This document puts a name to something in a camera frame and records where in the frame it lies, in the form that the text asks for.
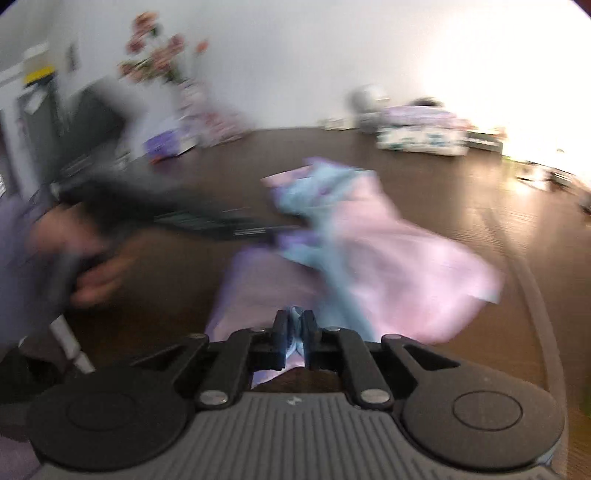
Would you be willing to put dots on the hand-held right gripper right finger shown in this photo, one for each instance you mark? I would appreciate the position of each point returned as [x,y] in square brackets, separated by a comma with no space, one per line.
[308,344]

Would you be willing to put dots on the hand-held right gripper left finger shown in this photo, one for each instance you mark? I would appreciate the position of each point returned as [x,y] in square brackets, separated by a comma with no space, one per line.
[281,344]

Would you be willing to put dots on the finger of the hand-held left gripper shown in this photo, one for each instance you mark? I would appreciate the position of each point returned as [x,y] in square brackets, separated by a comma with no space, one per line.
[263,229]

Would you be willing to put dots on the pink and blue garment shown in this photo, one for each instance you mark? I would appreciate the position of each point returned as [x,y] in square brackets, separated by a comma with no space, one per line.
[392,258]

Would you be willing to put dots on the person's left forearm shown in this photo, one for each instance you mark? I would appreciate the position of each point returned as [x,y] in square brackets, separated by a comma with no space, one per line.
[18,277]

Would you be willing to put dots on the person's left hand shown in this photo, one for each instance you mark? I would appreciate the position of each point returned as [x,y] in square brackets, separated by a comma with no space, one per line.
[60,230]

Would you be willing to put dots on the purple tissue box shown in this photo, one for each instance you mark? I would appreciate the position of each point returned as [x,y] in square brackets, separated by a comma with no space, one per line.
[166,143]

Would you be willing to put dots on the dark panel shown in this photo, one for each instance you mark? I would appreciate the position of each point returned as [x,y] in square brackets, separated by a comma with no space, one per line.
[87,120]

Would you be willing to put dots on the white red plastic bag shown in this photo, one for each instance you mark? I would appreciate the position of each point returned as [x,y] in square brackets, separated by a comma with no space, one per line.
[221,127]

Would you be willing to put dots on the wrapped flower vase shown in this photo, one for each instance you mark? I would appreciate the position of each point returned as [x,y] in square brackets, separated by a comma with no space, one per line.
[191,99]

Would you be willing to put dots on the small white gadget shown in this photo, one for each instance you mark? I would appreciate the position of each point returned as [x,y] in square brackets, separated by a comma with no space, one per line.
[334,123]

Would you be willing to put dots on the white furniture leg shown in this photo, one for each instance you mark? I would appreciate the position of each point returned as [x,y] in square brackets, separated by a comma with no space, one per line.
[74,346]

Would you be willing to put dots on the white robot speaker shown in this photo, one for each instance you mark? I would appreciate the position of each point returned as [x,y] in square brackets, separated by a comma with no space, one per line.
[369,104]

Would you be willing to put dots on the black white box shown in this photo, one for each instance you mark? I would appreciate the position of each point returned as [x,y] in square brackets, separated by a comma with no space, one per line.
[485,142]

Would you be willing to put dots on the person's purple clothing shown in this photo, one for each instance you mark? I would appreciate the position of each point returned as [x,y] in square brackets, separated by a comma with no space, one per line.
[16,461]

